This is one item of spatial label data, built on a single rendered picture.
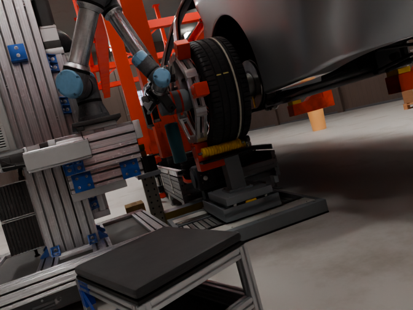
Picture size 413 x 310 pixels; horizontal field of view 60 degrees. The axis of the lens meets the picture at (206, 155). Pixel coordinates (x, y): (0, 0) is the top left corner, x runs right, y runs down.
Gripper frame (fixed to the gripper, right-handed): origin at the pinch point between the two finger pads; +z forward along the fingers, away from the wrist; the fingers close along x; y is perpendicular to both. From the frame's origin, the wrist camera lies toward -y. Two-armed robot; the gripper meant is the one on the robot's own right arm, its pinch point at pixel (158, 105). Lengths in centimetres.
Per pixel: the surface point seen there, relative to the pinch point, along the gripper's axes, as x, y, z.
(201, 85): -21.7, -8.5, -7.9
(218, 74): -34.2, -10.5, -5.4
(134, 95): -67, 76, 255
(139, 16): -57, 68, 61
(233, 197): 2, -65, 20
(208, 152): -6.9, -36.3, 20.2
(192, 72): -26.6, 0.5, -0.7
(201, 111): -15.8, -17.2, 3.4
